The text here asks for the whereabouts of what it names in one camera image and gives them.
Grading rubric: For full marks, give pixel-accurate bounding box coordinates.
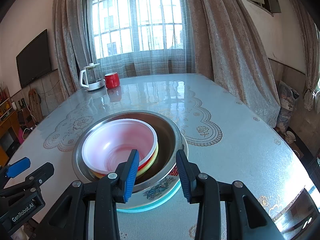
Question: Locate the black wall television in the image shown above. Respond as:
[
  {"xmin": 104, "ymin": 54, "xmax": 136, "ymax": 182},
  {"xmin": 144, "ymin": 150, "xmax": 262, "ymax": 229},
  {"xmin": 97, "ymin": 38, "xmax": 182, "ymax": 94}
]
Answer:
[{"xmin": 16, "ymin": 29, "xmax": 52, "ymax": 88}]

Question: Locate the red plastic bowl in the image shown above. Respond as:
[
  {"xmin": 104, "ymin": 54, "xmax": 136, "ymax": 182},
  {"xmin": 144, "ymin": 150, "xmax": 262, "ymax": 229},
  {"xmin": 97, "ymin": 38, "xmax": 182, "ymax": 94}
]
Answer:
[{"xmin": 100, "ymin": 152, "xmax": 158, "ymax": 178}]

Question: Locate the wooden shelf cabinet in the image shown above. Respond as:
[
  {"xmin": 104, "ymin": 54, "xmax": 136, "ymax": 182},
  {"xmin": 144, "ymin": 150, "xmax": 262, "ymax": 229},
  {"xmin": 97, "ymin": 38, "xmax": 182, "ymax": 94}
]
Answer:
[{"xmin": 0, "ymin": 82, "xmax": 21, "ymax": 166}]

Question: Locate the white pink plastic bowl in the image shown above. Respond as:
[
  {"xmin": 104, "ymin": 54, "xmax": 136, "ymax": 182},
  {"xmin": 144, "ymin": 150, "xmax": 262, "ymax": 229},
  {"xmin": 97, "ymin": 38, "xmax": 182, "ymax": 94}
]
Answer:
[{"xmin": 81, "ymin": 119, "xmax": 158, "ymax": 173}]

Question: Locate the red ceramic mug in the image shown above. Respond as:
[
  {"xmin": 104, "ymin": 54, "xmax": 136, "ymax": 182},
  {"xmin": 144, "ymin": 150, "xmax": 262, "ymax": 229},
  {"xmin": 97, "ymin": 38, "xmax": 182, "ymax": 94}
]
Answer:
[{"xmin": 104, "ymin": 72, "xmax": 120, "ymax": 89}]

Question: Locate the large stainless steel bowl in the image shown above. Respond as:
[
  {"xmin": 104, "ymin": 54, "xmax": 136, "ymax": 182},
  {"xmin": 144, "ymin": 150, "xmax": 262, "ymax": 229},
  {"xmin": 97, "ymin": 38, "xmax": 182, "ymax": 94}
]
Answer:
[{"xmin": 72, "ymin": 110, "xmax": 184, "ymax": 193}]

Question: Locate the window with sheer curtain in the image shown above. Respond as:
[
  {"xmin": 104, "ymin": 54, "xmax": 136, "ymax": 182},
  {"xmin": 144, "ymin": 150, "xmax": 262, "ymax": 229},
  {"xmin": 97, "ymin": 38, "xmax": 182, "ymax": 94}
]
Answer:
[{"xmin": 82, "ymin": 0, "xmax": 195, "ymax": 77}]

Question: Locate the wooden chair by wall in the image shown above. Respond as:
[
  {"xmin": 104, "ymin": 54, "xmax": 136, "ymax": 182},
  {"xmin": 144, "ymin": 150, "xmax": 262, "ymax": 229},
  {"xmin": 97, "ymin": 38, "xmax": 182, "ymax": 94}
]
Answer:
[{"xmin": 28, "ymin": 88, "xmax": 43, "ymax": 123}]

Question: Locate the white glass electric kettle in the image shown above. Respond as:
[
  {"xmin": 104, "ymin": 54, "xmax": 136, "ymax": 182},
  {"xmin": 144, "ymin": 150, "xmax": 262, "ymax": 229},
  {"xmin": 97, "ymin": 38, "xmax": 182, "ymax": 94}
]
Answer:
[{"xmin": 79, "ymin": 63, "xmax": 105, "ymax": 91}]

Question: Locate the yellow plastic bowl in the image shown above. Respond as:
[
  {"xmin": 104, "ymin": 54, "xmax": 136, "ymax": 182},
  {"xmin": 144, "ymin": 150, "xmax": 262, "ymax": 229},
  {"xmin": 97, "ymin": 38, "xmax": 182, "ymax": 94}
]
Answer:
[{"xmin": 89, "ymin": 143, "xmax": 159, "ymax": 178}]

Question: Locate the beige curtain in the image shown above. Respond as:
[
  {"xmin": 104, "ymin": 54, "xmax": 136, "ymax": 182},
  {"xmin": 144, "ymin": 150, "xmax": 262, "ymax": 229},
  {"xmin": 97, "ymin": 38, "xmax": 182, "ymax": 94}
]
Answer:
[{"xmin": 51, "ymin": 0, "xmax": 320, "ymax": 128}]

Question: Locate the teal plastic tray plate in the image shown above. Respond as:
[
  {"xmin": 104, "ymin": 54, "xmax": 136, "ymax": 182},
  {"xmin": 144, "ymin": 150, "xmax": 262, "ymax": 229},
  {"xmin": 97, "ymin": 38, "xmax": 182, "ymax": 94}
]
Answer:
[{"xmin": 117, "ymin": 177, "xmax": 181, "ymax": 213}]

